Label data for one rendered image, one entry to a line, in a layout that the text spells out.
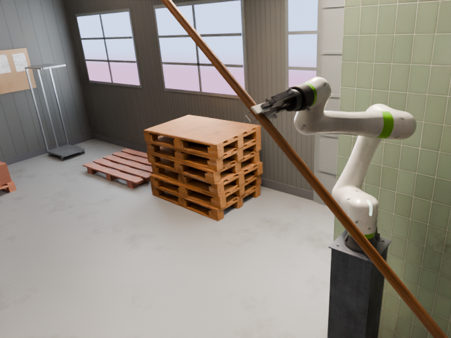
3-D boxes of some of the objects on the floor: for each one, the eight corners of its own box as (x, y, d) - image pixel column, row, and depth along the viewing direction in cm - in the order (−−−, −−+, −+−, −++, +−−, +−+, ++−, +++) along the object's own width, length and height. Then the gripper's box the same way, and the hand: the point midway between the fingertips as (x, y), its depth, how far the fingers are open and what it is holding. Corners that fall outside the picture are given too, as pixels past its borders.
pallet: (183, 170, 605) (182, 162, 600) (134, 192, 539) (133, 184, 534) (130, 153, 694) (129, 147, 689) (82, 171, 629) (81, 163, 624)
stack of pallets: (266, 194, 504) (264, 125, 467) (221, 222, 442) (215, 145, 406) (196, 173, 586) (190, 113, 550) (150, 195, 525) (139, 129, 488)
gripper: (313, 91, 129) (270, 106, 114) (289, 121, 141) (246, 138, 126) (300, 76, 131) (255, 88, 116) (276, 106, 143) (233, 121, 128)
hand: (258, 112), depth 123 cm, fingers closed on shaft, 3 cm apart
